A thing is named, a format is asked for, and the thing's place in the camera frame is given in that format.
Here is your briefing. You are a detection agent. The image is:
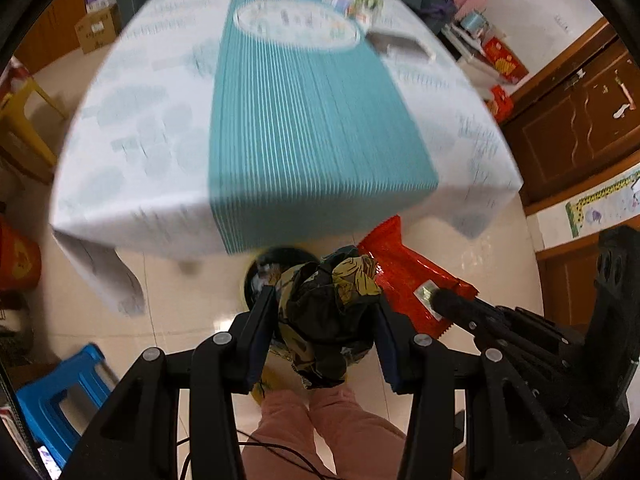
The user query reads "black yellow snack bag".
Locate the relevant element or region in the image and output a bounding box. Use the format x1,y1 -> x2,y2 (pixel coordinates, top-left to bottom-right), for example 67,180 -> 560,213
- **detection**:
270,245 -> 383,390

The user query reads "red snack bag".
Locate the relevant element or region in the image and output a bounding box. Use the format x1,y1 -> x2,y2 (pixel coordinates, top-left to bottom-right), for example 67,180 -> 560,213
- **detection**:
357,214 -> 478,339

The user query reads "silver cardboard box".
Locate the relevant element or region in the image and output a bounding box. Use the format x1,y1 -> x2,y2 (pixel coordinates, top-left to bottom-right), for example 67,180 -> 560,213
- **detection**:
366,30 -> 436,62

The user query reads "yellow rim trash bin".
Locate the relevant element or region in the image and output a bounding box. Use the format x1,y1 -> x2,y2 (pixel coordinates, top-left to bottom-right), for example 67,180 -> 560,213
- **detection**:
243,246 -> 319,310

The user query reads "blue plastic stool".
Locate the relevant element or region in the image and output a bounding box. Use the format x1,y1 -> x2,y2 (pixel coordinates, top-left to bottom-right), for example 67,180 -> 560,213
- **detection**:
16,342 -> 113,469

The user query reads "brown wooden door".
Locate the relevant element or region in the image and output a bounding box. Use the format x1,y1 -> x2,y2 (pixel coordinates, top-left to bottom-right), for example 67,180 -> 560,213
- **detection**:
502,18 -> 639,206

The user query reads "leaf print teal tablecloth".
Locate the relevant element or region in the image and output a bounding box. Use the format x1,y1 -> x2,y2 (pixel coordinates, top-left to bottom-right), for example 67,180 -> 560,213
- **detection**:
49,0 -> 522,315

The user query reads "red plastic bucket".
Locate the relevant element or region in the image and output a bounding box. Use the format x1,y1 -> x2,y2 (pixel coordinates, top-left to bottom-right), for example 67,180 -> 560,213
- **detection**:
0,216 -> 42,292

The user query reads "red gift box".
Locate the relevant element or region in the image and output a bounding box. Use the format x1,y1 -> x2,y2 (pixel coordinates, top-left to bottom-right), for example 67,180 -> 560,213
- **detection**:
483,37 -> 529,84

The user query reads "white low cabinet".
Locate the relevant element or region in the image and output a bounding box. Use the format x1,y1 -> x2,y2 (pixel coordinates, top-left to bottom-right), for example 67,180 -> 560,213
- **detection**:
438,25 -> 501,90

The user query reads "yellow plastic stool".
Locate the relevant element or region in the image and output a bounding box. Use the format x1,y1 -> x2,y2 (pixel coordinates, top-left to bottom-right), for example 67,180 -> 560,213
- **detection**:
1,77 -> 68,185

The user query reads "round white placemat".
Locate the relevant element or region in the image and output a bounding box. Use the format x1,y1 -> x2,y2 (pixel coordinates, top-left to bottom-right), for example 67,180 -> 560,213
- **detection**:
233,0 -> 361,51

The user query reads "brown cardboard box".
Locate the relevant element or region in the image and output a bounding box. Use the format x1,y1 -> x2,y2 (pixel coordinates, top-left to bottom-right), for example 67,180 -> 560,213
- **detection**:
75,4 -> 122,54

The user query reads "brown wooden cabinet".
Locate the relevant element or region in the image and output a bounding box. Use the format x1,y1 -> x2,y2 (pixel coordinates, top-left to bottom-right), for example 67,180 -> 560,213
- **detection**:
14,0 -> 86,74

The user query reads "black cable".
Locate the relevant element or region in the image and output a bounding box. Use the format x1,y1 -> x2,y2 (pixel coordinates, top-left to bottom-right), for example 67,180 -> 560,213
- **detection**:
177,435 -> 342,480

